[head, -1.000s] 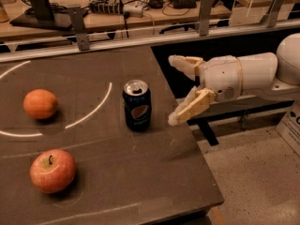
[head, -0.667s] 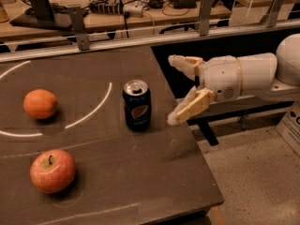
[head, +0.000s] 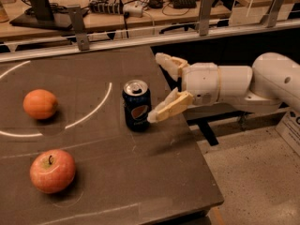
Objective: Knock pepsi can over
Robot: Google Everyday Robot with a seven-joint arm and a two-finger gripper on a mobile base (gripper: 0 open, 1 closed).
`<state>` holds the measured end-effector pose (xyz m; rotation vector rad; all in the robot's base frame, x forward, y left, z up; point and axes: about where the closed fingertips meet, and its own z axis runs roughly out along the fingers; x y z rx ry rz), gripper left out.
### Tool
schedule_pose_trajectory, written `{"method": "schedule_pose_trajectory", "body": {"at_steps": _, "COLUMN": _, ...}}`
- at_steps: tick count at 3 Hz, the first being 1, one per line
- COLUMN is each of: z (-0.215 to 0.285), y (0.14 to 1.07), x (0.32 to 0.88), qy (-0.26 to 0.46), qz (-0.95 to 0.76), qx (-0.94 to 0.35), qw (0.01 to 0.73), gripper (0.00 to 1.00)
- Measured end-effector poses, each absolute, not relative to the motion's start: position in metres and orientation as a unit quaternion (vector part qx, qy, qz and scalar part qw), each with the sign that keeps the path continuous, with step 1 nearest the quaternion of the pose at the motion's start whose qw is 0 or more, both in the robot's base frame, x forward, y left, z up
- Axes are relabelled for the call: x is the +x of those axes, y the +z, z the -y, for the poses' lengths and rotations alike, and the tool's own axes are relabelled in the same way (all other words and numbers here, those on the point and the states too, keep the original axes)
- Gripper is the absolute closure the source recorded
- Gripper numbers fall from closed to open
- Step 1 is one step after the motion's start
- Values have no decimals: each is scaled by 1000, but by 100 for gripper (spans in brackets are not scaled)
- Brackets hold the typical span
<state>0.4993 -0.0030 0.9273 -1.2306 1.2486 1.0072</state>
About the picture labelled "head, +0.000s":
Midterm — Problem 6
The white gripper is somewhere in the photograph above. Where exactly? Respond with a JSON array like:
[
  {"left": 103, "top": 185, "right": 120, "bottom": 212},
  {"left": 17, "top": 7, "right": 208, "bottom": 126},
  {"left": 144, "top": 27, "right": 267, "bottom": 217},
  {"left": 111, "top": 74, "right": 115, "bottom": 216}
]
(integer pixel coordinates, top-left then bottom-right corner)
[{"left": 147, "top": 52, "right": 219, "bottom": 123}]

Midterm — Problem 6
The blue pepsi can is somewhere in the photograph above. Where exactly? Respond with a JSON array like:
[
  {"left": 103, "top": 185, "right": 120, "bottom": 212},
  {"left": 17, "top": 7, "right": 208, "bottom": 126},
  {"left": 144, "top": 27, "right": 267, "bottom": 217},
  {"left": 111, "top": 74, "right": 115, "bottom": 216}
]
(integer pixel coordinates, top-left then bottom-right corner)
[{"left": 122, "top": 80, "right": 151, "bottom": 131}]

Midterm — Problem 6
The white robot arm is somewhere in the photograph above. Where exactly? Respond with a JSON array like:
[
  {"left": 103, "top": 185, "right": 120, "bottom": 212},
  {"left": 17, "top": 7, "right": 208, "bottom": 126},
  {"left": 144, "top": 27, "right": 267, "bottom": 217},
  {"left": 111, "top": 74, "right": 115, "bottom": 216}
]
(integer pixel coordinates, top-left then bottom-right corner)
[{"left": 147, "top": 52, "right": 300, "bottom": 123}]

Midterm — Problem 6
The grey shelf beam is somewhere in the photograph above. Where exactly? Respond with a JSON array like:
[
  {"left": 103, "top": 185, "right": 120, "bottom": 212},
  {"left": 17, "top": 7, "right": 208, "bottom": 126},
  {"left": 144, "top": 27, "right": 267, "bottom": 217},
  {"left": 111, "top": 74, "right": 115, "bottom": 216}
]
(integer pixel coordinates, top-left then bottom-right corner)
[{"left": 183, "top": 103, "right": 290, "bottom": 120}]

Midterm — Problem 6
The black keypad device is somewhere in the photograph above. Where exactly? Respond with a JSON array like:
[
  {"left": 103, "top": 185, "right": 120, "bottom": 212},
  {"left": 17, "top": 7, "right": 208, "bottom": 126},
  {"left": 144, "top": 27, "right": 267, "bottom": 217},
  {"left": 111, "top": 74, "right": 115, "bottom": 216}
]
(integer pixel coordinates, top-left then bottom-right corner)
[{"left": 172, "top": 0, "right": 196, "bottom": 8}]

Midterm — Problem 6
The white power adapter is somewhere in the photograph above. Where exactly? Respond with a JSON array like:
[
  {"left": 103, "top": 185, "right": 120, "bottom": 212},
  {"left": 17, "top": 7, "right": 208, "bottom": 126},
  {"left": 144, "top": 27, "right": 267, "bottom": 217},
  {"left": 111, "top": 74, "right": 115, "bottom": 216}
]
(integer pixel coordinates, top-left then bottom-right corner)
[{"left": 123, "top": 5, "right": 143, "bottom": 18}]

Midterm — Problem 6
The grey power strip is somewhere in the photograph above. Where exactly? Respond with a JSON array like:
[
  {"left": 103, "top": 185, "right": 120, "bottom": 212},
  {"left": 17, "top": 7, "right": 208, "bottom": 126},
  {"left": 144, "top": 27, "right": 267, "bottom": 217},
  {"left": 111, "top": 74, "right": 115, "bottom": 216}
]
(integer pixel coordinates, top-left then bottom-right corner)
[{"left": 89, "top": 1, "right": 123, "bottom": 15}]

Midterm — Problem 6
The cardboard box with print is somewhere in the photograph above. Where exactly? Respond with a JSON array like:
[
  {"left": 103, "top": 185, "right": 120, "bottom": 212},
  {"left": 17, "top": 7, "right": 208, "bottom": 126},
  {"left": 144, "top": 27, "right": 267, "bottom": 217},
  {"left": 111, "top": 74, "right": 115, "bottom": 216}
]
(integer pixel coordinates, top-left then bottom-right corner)
[{"left": 276, "top": 110, "right": 300, "bottom": 156}]

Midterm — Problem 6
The orange fruit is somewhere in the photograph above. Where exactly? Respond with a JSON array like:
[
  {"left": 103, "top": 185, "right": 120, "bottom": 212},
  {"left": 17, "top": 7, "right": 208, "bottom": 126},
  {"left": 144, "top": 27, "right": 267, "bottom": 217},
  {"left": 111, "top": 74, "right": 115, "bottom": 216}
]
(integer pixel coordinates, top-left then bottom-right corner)
[{"left": 22, "top": 89, "right": 58, "bottom": 120}]

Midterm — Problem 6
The black monitor stand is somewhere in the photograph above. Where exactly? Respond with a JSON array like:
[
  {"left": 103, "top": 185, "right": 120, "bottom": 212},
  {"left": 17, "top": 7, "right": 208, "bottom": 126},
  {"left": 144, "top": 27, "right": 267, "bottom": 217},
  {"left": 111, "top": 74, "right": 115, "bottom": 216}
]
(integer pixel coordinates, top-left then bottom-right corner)
[{"left": 8, "top": 0, "right": 90, "bottom": 31}]

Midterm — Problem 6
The red apple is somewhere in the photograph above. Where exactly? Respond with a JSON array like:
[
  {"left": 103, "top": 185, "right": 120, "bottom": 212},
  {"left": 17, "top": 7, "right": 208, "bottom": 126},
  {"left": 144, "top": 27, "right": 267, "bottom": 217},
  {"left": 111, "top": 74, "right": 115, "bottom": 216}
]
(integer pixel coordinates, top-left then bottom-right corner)
[{"left": 30, "top": 149, "right": 76, "bottom": 194}]

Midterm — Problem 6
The middle metal bracket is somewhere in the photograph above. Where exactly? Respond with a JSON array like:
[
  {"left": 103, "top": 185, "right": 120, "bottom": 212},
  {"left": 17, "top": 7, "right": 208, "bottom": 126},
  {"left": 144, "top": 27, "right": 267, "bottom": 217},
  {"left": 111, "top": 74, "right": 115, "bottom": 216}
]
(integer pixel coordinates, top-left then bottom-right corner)
[{"left": 198, "top": 0, "right": 214, "bottom": 36}]

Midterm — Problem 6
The metal bracket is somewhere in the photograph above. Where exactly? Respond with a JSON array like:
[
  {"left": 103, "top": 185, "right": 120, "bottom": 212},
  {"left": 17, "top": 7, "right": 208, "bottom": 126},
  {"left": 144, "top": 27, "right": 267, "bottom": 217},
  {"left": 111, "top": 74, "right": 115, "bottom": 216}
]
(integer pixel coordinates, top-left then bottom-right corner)
[
  {"left": 67, "top": 5, "right": 89, "bottom": 51},
  {"left": 260, "top": 0, "right": 284, "bottom": 28},
  {"left": 198, "top": 0, "right": 214, "bottom": 36}
]

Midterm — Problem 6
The left metal bracket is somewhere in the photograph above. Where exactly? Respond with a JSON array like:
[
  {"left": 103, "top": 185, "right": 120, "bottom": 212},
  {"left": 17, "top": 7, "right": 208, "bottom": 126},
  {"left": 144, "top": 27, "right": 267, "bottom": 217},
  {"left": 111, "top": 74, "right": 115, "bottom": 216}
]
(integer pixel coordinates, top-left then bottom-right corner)
[{"left": 67, "top": 5, "right": 89, "bottom": 51}]

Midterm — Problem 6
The right metal bracket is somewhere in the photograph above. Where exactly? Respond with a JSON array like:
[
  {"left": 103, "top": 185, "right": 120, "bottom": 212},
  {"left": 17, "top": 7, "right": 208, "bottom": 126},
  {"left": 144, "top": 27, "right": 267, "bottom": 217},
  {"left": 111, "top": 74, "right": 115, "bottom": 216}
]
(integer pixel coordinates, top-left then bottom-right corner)
[{"left": 260, "top": 0, "right": 284, "bottom": 28}]

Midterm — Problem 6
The metal rail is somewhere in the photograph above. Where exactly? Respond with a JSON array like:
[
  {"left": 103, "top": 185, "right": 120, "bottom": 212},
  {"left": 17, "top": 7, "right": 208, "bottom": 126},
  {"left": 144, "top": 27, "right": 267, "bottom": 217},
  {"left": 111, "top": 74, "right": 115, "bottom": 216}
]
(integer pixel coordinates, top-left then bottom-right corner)
[{"left": 0, "top": 19, "right": 300, "bottom": 63}]

